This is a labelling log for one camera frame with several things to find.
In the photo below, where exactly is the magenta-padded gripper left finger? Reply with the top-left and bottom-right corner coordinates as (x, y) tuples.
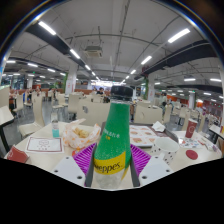
(51, 143), (98, 188)

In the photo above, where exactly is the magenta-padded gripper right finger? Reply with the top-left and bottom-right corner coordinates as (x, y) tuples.
(129, 143), (175, 188)

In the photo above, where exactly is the green drink bottle black cap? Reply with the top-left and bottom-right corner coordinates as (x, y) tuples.
(90, 85), (134, 190)

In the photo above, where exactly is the white polka-dot mug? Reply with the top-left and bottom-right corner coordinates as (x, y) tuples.
(149, 137), (180, 166)

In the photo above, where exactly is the clear bag with food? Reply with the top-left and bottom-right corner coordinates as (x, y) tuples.
(61, 118), (102, 150)

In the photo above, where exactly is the printed paper tray liner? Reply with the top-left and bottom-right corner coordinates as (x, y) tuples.
(129, 124), (168, 148)

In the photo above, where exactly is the white printed paper card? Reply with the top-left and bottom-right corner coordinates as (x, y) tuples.
(24, 135), (65, 155)

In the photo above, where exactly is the flat round red coaster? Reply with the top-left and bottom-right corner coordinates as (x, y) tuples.
(185, 149), (199, 161)

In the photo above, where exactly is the white paper napkin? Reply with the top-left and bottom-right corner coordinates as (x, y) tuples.
(151, 120), (167, 133)

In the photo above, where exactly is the small clear sanitizer bottle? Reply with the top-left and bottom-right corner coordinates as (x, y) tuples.
(50, 111), (61, 139)

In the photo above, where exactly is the colourful sticker sheet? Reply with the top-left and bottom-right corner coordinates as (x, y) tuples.
(178, 137), (204, 150)

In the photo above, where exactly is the red paper cup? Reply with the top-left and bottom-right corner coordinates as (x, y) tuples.
(185, 118), (199, 139)

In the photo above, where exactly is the red paper booklet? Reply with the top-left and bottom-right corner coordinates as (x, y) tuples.
(5, 145), (30, 164)

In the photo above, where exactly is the group of beige chairs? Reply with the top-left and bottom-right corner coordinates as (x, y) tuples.
(0, 86), (214, 141)

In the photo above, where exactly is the beige table with dark edge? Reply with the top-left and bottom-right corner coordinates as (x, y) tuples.
(0, 105), (16, 154)
(209, 123), (224, 141)

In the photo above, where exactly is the person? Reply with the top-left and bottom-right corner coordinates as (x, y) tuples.
(95, 86), (111, 103)

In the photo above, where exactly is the ceiling air conditioner unit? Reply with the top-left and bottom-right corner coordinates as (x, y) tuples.
(83, 45), (104, 59)

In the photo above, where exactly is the group of ceiling lights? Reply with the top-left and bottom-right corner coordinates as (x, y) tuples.
(5, 20), (223, 84)

